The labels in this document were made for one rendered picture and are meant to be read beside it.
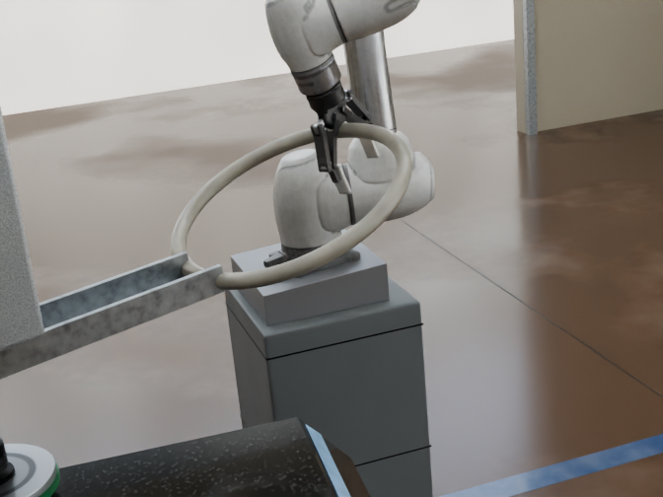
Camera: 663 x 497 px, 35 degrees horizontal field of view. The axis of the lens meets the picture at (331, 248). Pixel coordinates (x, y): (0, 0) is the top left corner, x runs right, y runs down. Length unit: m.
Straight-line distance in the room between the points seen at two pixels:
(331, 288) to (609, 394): 1.57
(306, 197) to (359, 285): 0.25
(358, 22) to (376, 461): 1.18
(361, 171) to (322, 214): 0.14
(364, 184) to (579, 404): 1.52
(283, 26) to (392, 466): 1.22
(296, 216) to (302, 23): 0.67
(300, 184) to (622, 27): 5.35
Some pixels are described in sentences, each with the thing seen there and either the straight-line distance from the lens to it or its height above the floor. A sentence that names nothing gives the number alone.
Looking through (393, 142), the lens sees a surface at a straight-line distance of 2.01.
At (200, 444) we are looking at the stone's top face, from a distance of 1.91.
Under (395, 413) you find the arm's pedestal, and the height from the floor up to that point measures 0.52.
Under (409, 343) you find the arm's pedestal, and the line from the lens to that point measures 2.61.
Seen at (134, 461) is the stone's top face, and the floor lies 0.87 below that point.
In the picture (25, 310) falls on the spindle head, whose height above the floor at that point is 1.22.
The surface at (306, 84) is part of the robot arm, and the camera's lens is 2.07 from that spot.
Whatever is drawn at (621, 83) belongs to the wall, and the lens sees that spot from 7.74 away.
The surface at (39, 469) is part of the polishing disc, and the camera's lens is 1.82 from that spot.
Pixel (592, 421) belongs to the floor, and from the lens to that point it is 3.69.
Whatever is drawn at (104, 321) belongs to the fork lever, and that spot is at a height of 1.14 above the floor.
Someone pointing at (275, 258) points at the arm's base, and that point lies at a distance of 2.61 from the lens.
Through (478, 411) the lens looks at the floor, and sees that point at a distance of 3.75.
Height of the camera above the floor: 1.80
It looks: 19 degrees down
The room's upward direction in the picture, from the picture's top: 5 degrees counter-clockwise
